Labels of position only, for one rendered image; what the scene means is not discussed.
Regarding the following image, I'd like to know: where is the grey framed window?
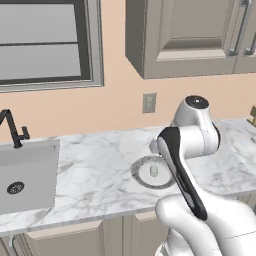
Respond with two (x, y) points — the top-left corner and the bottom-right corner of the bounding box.
(0, 0), (105, 93)

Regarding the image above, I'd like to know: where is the grey wall socket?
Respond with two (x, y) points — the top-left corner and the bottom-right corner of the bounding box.
(142, 92), (158, 114)

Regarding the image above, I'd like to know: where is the silver cupboard bar handle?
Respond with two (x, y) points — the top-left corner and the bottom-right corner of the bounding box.
(244, 31), (256, 56)
(227, 0), (250, 57)

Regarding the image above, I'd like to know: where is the yellow wooden object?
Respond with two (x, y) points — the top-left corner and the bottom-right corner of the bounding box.
(246, 105), (256, 128)

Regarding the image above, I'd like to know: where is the beige wall cupboard body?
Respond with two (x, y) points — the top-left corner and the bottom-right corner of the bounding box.
(124, 0), (147, 80)

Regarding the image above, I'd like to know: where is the grey kitchen sink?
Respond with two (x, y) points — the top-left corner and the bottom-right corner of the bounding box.
(0, 138), (61, 215)

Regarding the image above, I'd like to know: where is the black sink tap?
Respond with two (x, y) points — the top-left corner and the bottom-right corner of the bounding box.
(0, 108), (31, 150)

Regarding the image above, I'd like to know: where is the grey round plate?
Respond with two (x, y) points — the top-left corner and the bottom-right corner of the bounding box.
(130, 154), (177, 190)

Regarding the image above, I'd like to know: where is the beige base cupboard door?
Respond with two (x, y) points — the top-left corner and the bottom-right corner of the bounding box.
(133, 210), (171, 256)
(23, 219), (108, 256)

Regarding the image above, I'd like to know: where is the beige narrow wall cupboard door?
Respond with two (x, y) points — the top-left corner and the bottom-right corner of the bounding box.
(232, 0), (256, 75)

